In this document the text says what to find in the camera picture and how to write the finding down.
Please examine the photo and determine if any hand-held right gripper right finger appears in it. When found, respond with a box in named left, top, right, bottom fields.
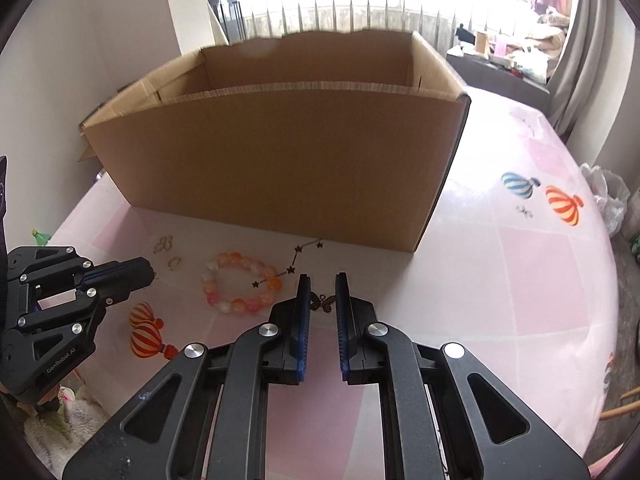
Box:
left=336, top=273, right=591, bottom=480

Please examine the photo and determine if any white plastic bag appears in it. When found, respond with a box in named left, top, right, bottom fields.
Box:
left=580, top=162, right=631, bottom=239

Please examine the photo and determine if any metal balcony railing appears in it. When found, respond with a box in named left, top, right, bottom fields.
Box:
left=202, top=0, right=507, bottom=47

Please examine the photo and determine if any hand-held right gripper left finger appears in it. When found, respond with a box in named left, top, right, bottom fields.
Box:
left=62, top=274, right=312, bottom=480

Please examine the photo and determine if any orange pink bead bracelet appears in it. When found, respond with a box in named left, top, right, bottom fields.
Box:
left=201, top=252, right=284, bottom=315

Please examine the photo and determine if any pile of bedding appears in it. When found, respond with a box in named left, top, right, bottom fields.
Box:
left=510, top=10, right=572, bottom=84

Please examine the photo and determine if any grey cabinet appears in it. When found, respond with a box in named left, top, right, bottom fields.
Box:
left=445, top=45, right=551, bottom=111

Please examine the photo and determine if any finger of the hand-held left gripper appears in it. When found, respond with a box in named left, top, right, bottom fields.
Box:
left=15, top=276, right=151, bottom=361
left=12, top=246, right=153, bottom=288

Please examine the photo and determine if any white fluffy blanket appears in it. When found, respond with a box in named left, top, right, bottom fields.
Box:
left=20, top=385, right=112, bottom=462

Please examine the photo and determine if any folded grey rack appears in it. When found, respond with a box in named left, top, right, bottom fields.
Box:
left=206, top=0, right=247, bottom=44

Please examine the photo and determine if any brown cardboard box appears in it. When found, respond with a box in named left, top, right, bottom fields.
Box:
left=77, top=30, right=472, bottom=253

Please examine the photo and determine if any pink printed tablecloth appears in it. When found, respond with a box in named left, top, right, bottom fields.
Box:
left=47, top=85, right=621, bottom=480

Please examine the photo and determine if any grey curtain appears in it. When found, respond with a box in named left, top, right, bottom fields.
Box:
left=547, top=0, right=622, bottom=142

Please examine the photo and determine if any black star chain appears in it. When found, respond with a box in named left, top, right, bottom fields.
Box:
left=252, top=241, right=325, bottom=290

